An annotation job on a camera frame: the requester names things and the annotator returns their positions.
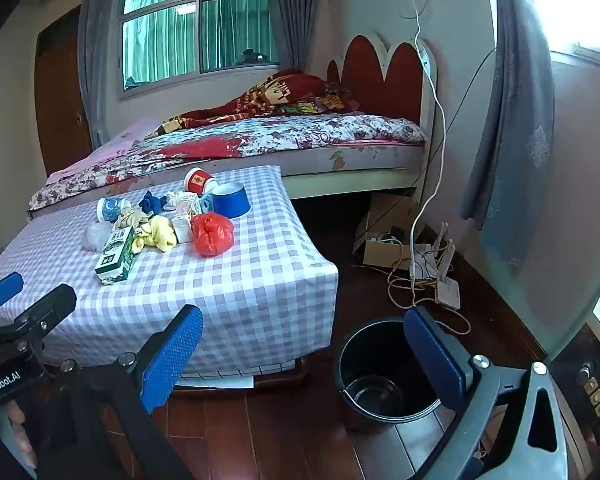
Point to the yellow cloth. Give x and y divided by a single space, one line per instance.
155 235

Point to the black plastic bin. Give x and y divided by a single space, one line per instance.
360 350

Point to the small white box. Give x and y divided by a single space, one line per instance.
182 230

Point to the green and white carton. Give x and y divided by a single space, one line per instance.
115 255

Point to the blue cloth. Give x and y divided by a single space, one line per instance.
152 203

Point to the white router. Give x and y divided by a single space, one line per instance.
449 295

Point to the red plastic bag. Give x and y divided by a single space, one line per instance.
212 235

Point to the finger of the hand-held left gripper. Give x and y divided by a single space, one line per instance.
2 290
50 307

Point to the red patterned blanket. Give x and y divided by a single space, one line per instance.
260 95

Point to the red paper cup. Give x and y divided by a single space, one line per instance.
197 181

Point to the light blue paper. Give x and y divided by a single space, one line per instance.
207 203

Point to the clear plastic bag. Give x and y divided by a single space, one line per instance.
96 237

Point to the white bed frame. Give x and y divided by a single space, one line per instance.
350 180

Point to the grey embroidered curtain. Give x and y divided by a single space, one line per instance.
520 135

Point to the red and white headboard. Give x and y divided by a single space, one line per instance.
390 75

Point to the white tissue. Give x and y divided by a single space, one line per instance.
182 202

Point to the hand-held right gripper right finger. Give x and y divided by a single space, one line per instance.
432 355

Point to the beige cloth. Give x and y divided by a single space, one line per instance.
130 219

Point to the checkered tablecloth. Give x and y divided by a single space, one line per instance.
240 290

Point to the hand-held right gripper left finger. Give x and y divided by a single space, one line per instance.
172 360

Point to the narrow grey curtain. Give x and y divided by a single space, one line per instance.
95 35

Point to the dark cabinet with switches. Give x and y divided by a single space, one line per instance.
590 390

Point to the sliding glass window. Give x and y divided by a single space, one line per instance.
165 40

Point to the person's left hand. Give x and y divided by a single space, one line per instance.
20 430

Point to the pink cloth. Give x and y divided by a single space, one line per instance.
110 147

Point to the grey pleated curtain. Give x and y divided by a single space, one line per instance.
295 15

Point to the brown wooden door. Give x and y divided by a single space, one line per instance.
60 105

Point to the blue paper bowl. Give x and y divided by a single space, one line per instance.
232 202

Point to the blue and white paper cup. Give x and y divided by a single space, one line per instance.
111 210

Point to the floral bedsheet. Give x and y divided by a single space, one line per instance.
300 135

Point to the grey mattress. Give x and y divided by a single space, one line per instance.
370 157

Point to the cardboard box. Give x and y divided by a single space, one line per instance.
380 255

